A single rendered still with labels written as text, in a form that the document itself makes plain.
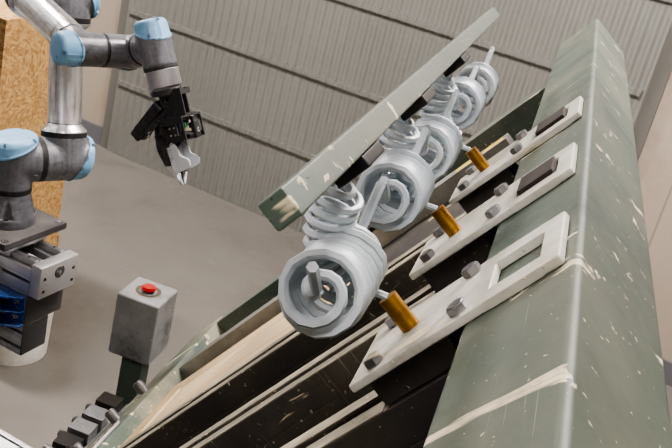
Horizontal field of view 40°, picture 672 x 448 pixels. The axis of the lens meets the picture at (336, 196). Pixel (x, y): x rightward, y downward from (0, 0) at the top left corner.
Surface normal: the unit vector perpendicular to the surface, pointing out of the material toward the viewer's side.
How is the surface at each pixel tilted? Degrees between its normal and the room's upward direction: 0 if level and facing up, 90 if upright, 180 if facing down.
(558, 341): 53
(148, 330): 90
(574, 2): 90
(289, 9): 90
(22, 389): 0
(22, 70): 90
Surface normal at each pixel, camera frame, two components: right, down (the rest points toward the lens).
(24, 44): 0.91, 0.33
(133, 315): -0.27, 0.29
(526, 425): -0.61, -0.79
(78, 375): 0.23, -0.91
